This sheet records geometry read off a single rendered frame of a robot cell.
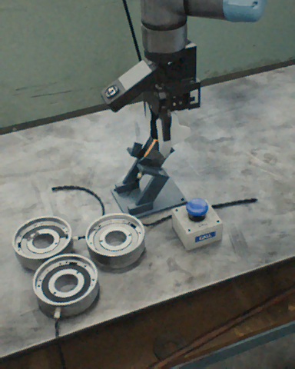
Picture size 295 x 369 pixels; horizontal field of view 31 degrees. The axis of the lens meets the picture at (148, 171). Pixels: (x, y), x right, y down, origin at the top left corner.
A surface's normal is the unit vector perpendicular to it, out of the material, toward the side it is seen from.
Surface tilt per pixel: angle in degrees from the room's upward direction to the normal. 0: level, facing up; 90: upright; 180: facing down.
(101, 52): 90
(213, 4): 92
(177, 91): 90
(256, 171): 0
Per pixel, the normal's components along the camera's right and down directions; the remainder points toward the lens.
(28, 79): 0.36, 0.57
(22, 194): -0.04, -0.78
